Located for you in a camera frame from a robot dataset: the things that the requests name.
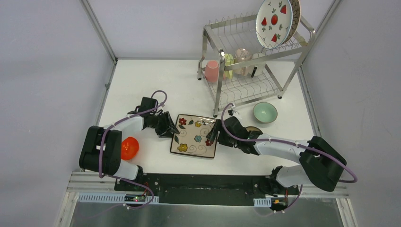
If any square floral plate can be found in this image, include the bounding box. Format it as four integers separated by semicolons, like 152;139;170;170
170;114;217;159

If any mint green bowl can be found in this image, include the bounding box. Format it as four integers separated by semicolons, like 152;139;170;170
253;102;278;123

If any pink cup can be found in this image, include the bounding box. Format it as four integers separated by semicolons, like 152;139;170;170
204;60;219;83

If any white ribbed mug black handle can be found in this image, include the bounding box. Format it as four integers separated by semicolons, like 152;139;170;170
249;61;266;77

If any pale yellow mug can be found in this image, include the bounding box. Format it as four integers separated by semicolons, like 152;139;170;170
223;53;235;80

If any watermelon pattern round plate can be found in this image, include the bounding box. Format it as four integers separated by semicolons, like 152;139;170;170
255;0;293;49

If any brown rim petal pattern plate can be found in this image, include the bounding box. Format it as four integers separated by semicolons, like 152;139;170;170
284;0;301;43

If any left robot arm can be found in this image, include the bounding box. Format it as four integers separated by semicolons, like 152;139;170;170
78;97;179;191

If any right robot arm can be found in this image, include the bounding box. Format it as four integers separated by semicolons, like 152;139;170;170
206;116;347;194

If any steel two-tier dish rack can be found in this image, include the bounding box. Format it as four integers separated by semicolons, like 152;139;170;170
197;15;317;117

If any dark patterned cream bowl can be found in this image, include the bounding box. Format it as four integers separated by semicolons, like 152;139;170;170
246;126;262;133

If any orange plastic bowl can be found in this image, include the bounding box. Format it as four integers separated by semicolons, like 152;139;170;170
121;137;139;160

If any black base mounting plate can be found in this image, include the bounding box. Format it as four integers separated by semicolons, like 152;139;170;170
114;173;299;206

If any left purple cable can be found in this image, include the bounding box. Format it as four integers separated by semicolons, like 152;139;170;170
98;90;168;210

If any right white cable duct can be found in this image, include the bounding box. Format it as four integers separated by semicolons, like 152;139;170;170
253;198;272;208

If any white cable duct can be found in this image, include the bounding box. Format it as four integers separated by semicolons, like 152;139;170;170
77;192;159;205
253;198;272;208

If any left white cable duct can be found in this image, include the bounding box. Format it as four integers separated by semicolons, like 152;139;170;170
77;192;159;205

